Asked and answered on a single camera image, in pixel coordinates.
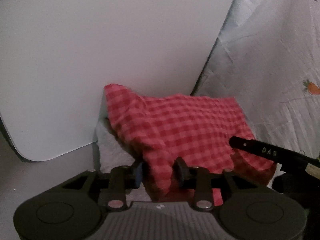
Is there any red checkered cloth garment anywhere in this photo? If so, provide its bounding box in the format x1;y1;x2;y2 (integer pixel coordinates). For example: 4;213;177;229
104;83;276;202

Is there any grey folded garment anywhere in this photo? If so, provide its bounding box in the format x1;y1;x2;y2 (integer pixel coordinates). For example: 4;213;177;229
94;116;153;203

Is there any light blue carrot-print sheet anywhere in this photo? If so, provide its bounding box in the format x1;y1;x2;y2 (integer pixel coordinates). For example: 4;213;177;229
193;0;319;158

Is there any white rounded board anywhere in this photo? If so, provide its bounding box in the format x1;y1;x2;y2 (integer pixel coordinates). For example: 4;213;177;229
1;0;233;161

